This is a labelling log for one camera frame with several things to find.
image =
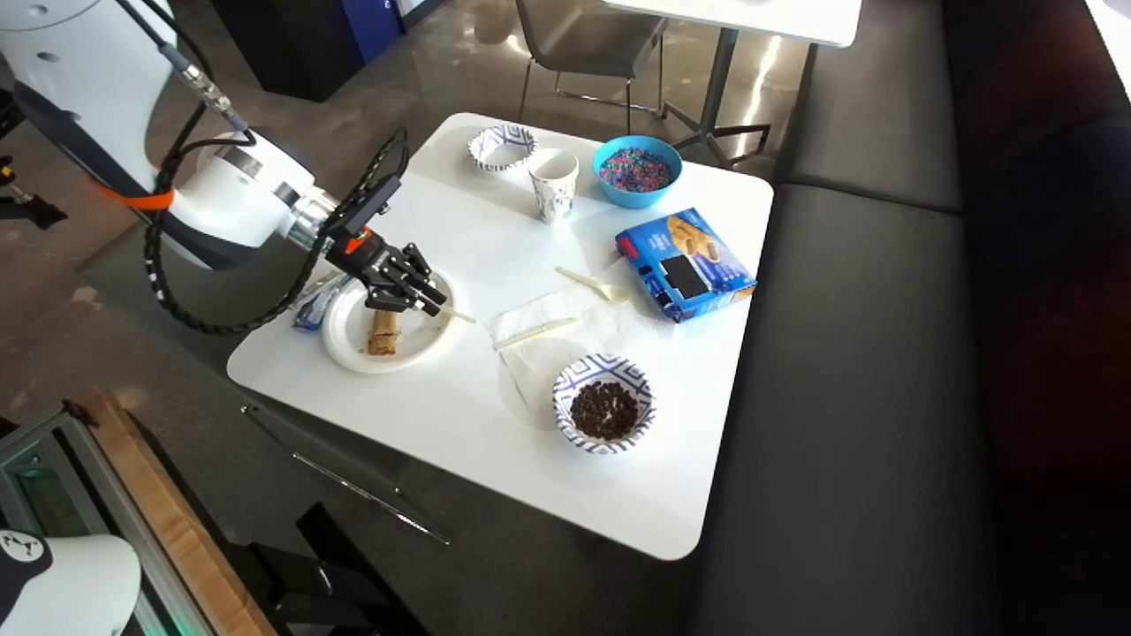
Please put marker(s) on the white side table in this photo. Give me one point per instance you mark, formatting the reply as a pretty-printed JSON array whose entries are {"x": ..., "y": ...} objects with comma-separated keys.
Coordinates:
[{"x": 742, "y": 17}]

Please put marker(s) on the blue box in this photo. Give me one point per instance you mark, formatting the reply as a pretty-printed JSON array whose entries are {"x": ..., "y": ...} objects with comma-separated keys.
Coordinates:
[{"x": 684, "y": 267}]

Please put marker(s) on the white paper plate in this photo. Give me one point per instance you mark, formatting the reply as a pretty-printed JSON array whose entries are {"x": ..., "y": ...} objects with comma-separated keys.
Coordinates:
[{"x": 402, "y": 348}]

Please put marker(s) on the cream plastic fork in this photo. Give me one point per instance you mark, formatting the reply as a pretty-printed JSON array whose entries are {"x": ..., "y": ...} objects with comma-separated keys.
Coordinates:
[{"x": 454, "y": 311}]

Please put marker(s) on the blue snack wrapper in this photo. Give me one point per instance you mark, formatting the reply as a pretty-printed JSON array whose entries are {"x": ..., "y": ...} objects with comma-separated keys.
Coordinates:
[{"x": 311, "y": 305}]

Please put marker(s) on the brown granola bar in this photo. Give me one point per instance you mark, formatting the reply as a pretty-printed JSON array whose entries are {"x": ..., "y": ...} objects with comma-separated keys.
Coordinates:
[{"x": 384, "y": 333}]

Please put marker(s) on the cream plastic knife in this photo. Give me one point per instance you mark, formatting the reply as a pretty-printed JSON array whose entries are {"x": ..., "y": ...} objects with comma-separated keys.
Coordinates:
[{"x": 536, "y": 333}]

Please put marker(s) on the empty blue patterned paper bowl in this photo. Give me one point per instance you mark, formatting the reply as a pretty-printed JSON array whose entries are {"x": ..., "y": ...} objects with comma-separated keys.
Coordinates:
[{"x": 501, "y": 146}]

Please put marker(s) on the cream plastic spoon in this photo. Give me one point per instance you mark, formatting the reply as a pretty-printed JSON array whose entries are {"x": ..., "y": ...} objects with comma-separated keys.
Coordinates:
[{"x": 588, "y": 282}]

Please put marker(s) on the black tripod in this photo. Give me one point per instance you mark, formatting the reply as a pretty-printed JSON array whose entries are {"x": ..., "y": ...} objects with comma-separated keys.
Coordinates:
[{"x": 354, "y": 487}]

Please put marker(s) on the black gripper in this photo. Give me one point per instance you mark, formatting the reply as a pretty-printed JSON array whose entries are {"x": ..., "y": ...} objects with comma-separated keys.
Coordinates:
[{"x": 384, "y": 267}]

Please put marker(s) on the folding chair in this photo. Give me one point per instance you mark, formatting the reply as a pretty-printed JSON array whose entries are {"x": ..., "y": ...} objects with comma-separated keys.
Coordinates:
[{"x": 583, "y": 30}]

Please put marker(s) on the white paper napkin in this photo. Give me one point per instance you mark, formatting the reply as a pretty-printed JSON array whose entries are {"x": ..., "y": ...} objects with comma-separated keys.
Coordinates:
[{"x": 533, "y": 335}]

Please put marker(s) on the patterned paper bowl dark contents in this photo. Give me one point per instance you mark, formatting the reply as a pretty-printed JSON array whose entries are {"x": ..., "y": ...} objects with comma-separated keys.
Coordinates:
[{"x": 601, "y": 407}]

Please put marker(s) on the printed paper cup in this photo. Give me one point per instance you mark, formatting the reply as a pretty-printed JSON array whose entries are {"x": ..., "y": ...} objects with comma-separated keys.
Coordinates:
[{"x": 553, "y": 187}]

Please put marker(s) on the black bench seat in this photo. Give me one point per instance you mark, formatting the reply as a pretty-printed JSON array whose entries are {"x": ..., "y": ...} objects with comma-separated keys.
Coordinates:
[{"x": 872, "y": 353}]

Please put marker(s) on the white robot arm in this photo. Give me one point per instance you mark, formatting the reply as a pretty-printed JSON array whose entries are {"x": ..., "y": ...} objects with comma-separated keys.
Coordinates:
[{"x": 224, "y": 196}]

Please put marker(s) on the wooden desk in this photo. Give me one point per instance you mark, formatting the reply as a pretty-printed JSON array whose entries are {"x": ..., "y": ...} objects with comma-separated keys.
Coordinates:
[{"x": 177, "y": 532}]

